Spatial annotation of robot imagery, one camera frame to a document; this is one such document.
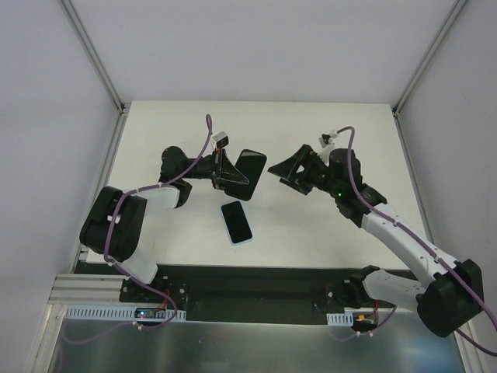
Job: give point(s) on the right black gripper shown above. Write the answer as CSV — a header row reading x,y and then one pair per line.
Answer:
x,y
307,171

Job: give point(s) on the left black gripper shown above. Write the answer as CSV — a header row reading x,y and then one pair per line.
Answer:
x,y
217,169

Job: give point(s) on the black phone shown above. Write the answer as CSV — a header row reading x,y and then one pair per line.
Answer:
x,y
251,164

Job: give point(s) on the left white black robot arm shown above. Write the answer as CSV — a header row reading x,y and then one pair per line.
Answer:
x,y
114,223

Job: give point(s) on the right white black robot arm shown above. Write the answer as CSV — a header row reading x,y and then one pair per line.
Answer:
x,y
445,292

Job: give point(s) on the blue-cased smartphone on table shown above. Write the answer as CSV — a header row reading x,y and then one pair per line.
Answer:
x,y
236,223

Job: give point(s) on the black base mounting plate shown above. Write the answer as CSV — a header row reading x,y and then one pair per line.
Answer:
x,y
299,296

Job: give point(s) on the shiny metal front panel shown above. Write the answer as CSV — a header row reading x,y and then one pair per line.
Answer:
x,y
402,345

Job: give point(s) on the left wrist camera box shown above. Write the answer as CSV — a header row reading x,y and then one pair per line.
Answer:
x,y
219,140

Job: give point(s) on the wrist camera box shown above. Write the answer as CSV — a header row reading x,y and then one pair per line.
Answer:
x,y
219,140
327,145

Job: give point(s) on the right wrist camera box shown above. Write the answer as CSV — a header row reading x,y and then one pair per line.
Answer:
x,y
327,145

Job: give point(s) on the right white cable duct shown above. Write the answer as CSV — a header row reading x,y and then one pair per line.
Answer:
x,y
340,319

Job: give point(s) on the white cable duct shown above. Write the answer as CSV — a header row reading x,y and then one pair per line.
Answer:
x,y
340,319
123,313

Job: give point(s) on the aluminium front rail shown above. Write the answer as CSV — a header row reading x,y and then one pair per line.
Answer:
x,y
86,288

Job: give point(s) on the left aluminium frame post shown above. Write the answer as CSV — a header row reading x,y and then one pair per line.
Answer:
x,y
70,11

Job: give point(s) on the aluminium frame post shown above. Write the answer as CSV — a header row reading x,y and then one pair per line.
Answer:
x,y
429,55
70,11

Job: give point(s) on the left white cable duct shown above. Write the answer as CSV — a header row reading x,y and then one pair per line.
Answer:
x,y
123,313

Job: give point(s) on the right aluminium frame post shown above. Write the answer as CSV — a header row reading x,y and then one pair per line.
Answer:
x,y
429,55

